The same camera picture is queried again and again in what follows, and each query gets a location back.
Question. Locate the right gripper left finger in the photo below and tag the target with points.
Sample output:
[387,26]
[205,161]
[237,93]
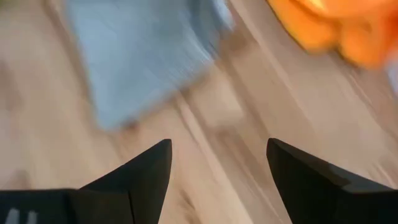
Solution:
[124,199]

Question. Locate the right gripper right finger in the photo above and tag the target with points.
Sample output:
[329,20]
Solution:
[311,193]

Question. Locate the grey microfiber towel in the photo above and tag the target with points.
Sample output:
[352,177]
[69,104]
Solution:
[140,56]

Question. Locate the orange microfiber towel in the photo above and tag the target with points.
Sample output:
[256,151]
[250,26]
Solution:
[342,28]

